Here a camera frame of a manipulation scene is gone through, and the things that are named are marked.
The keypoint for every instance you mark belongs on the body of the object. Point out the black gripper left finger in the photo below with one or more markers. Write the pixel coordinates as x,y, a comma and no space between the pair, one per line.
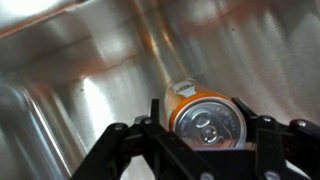
133,153

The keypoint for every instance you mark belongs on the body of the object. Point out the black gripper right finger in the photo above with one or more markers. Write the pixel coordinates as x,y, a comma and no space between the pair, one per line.
286,150

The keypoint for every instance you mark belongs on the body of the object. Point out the orange soda can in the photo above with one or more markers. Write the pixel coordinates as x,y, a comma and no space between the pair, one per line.
206,126

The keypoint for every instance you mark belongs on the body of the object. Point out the stainless steel sink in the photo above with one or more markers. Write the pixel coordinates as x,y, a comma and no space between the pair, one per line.
100,66

